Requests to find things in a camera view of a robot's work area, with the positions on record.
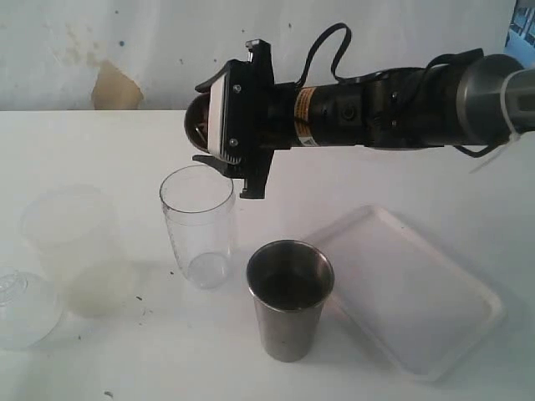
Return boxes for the clear plastic shaker cup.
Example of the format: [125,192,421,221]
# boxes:
[159,165,236,289]

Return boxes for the white rectangular plastic tray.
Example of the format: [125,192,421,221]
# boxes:
[305,206,506,382]

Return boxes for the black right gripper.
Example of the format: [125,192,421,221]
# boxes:
[192,39,297,200]

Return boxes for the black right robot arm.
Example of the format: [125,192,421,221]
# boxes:
[184,40,534,199]

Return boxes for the clear plastic shaker lid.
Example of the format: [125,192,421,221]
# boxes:
[1,269,63,350]

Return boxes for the stainless steel tumbler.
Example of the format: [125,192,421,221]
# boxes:
[246,240,335,363]

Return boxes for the small brown wooden cup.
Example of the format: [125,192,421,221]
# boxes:
[184,94,210,153]

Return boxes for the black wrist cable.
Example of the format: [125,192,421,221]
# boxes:
[292,23,354,91]

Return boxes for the translucent white plastic container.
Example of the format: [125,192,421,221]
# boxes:
[20,185,135,317]

